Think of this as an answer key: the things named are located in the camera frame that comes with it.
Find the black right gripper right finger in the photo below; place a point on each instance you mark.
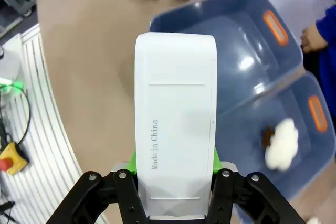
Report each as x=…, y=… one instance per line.
x=236, y=195

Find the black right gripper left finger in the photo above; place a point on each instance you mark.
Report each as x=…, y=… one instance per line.
x=115, y=195

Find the white digital clock with print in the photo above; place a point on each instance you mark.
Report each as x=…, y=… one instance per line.
x=174, y=119

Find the person's blue sleeved forearm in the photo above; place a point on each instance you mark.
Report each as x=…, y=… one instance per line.
x=328, y=51

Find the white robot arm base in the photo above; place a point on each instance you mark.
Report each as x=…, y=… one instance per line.
x=8, y=66

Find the person's hand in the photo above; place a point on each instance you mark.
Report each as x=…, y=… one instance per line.
x=311, y=39

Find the white plush sheep toy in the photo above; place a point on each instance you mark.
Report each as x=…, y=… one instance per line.
x=281, y=144
x=313, y=220

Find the yellow emergency stop button box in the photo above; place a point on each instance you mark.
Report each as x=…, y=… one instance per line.
x=11, y=157

